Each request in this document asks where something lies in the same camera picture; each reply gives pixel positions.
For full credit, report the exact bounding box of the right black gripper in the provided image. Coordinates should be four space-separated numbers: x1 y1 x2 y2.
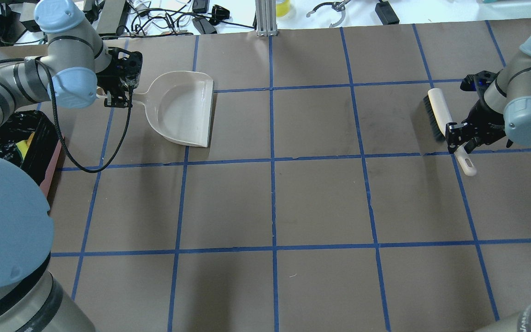
445 70 506 154

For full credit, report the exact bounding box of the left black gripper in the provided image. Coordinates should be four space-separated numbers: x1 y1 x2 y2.
95 47 143 109

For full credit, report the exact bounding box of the beige hand brush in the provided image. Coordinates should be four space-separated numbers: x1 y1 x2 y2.
423 88 478 177

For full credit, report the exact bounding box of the beige plastic dustpan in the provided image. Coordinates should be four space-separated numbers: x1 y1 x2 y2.
96 71 214 148

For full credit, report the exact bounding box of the yellow sponge piece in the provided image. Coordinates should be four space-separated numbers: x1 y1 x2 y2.
15 132 35 161

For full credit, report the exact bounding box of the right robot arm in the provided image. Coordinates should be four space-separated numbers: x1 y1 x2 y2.
440 35 531 176

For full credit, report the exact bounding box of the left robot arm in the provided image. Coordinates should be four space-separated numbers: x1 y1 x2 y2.
0 0 142 332

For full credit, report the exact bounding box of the black lined trash bin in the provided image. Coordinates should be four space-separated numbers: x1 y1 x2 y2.
0 110 60 186

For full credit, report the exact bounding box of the black power adapter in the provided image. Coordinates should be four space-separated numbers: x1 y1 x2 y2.
192 17 218 35

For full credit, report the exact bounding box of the spare black gripper claw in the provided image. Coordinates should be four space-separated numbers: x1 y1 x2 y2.
306 0 354 28

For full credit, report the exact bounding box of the aluminium frame post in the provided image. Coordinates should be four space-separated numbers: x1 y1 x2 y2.
255 0 278 36

